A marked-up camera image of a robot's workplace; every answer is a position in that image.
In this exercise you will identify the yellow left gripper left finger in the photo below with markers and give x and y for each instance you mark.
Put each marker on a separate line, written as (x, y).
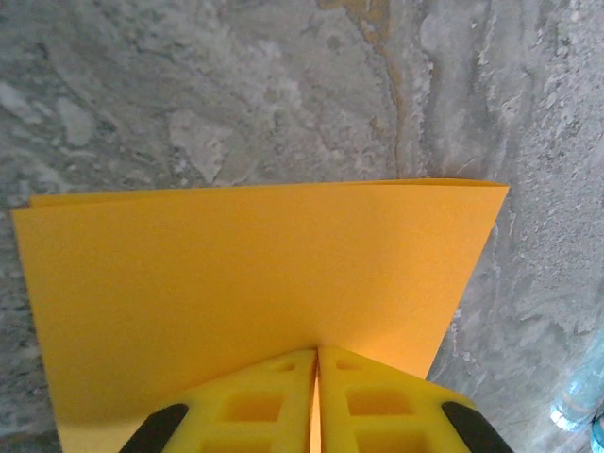
(212, 424)

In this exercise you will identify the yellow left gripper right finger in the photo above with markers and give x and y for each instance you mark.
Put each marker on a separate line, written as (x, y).
(424, 424)

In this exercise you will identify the orange paper sheet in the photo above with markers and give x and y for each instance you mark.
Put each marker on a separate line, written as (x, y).
(236, 283)

